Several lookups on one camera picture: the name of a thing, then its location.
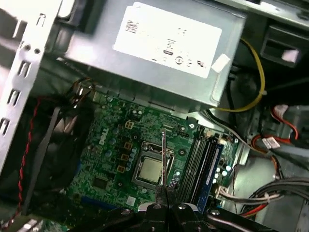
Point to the black RAM slot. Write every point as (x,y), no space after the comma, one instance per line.
(203,169)
(196,169)
(189,169)

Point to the grey power supply unit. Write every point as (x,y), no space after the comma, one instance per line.
(96,48)

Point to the black case fan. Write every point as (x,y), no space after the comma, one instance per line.
(67,145)

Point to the silver CPU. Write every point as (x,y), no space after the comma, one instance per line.
(148,171)

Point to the green motherboard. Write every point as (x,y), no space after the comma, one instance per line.
(116,169)

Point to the black PC case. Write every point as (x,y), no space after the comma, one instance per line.
(21,79)

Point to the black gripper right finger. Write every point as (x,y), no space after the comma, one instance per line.
(181,220)

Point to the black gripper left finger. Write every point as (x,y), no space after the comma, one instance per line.
(154,220)

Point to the RAM stick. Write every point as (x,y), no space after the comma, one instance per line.
(213,166)

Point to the CPU socket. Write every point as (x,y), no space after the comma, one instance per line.
(150,149)

